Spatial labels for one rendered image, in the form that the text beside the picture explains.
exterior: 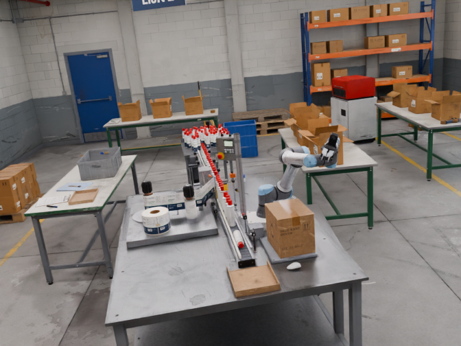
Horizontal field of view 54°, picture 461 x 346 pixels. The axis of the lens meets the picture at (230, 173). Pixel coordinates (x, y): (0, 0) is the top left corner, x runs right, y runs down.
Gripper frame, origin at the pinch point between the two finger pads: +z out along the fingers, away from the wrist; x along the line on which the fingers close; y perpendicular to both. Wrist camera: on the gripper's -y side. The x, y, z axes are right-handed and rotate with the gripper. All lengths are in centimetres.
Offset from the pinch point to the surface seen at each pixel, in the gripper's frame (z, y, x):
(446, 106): -445, 31, -114
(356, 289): 7, 71, -43
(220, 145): -75, 48, 83
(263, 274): 15, 81, 11
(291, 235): -8, 61, 4
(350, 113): -602, 119, 10
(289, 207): -24, 51, 12
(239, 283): 27, 84, 22
